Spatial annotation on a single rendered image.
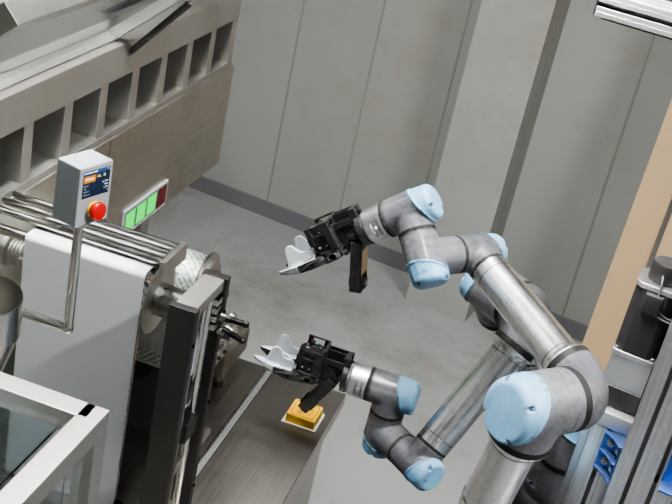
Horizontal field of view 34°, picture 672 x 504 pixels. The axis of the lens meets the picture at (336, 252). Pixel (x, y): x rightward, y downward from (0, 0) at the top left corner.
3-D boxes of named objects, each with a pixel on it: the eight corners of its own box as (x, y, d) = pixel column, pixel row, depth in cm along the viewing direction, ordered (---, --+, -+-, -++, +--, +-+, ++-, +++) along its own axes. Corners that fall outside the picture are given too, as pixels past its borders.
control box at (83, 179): (82, 233, 167) (88, 173, 163) (51, 217, 170) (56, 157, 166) (115, 222, 173) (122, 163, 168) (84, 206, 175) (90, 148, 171)
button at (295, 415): (312, 431, 256) (314, 422, 255) (284, 421, 258) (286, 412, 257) (321, 415, 263) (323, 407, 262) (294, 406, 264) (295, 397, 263)
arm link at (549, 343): (648, 391, 192) (497, 216, 223) (602, 400, 186) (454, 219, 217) (619, 436, 199) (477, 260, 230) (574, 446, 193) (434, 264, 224)
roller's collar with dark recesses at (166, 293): (178, 329, 207) (182, 300, 204) (148, 320, 208) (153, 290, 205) (191, 315, 213) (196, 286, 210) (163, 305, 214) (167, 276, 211)
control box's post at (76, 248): (70, 331, 179) (81, 221, 171) (61, 328, 180) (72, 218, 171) (74, 327, 181) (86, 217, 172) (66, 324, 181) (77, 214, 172)
